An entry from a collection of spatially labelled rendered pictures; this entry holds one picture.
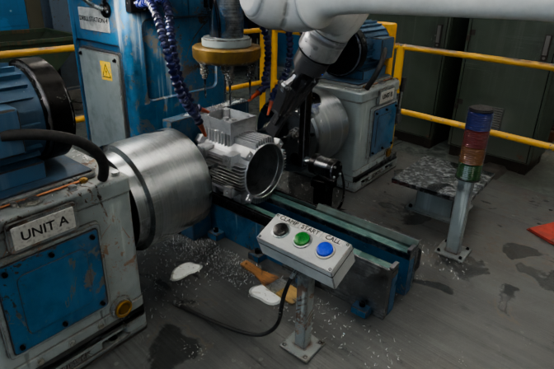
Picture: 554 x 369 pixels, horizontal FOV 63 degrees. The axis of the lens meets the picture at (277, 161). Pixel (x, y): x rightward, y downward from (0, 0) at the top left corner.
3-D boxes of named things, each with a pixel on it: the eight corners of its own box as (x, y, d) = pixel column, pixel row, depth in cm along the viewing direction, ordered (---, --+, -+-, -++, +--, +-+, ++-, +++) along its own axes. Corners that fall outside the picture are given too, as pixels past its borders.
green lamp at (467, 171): (452, 177, 118) (455, 161, 117) (460, 170, 123) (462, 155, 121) (476, 184, 115) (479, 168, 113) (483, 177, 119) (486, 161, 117)
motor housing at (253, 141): (191, 191, 132) (188, 129, 125) (237, 172, 145) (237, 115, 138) (241, 214, 120) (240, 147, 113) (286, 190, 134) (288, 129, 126)
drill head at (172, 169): (32, 255, 102) (9, 151, 92) (165, 199, 128) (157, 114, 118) (91, 305, 87) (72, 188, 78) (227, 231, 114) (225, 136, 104)
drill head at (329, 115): (238, 168, 149) (237, 94, 140) (311, 137, 179) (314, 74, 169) (299, 191, 135) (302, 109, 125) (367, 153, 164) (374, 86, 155)
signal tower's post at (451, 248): (433, 252, 127) (459, 108, 111) (443, 240, 133) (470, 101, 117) (462, 263, 122) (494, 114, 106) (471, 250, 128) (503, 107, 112)
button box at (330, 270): (261, 253, 89) (254, 235, 86) (283, 228, 93) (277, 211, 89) (335, 290, 79) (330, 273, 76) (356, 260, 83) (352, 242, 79)
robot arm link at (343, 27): (330, 15, 97) (286, 11, 89) (368, -55, 87) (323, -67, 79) (362, 46, 93) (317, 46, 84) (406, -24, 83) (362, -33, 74)
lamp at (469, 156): (455, 161, 117) (457, 145, 115) (462, 155, 121) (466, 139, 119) (479, 168, 113) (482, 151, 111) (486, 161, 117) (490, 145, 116)
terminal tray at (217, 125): (200, 138, 129) (199, 114, 126) (227, 129, 137) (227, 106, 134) (230, 149, 122) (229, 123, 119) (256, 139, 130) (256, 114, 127)
